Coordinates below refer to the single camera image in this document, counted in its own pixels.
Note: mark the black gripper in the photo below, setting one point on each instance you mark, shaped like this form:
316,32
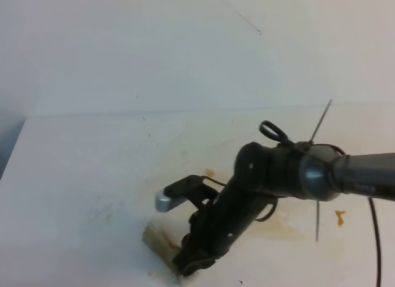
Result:
224,221

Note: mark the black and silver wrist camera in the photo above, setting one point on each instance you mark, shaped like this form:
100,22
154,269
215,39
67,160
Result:
191,188

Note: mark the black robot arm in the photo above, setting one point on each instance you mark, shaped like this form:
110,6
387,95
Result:
261,177

